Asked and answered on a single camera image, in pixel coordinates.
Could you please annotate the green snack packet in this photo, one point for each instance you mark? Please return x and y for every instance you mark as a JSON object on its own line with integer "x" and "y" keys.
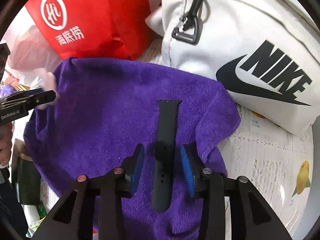
{"x": 42, "y": 210}

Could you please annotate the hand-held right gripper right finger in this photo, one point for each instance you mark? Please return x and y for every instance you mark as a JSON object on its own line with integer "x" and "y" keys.
{"x": 187, "y": 170}

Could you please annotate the dark green box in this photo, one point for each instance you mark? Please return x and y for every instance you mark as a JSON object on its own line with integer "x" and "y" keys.
{"x": 28, "y": 180}

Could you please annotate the white plastic shopping bag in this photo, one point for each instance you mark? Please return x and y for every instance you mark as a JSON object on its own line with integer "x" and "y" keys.
{"x": 25, "y": 50}

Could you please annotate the purple towel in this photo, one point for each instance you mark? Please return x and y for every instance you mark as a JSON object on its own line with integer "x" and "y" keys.
{"x": 100, "y": 117}

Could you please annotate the person's left hand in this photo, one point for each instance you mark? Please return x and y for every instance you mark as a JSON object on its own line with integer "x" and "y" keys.
{"x": 5, "y": 143}

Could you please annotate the fruit printed tablecloth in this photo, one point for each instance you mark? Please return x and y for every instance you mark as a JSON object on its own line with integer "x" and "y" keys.
{"x": 262, "y": 155}

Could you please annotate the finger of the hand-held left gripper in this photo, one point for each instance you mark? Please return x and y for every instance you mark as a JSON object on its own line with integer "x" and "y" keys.
{"x": 42, "y": 98}
{"x": 32, "y": 92}

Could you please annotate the white waist bag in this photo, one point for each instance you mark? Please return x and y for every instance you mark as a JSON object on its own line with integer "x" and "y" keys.
{"x": 225, "y": 30}

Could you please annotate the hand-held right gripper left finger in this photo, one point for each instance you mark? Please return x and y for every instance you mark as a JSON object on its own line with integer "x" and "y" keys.
{"x": 138, "y": 166}

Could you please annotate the person's left forearm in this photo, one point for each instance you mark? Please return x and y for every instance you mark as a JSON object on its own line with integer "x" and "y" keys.
{"x": 10, "y": 205}

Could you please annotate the red paper bag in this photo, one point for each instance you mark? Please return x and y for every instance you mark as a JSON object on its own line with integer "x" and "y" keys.
{"x": 87, "y": 17}

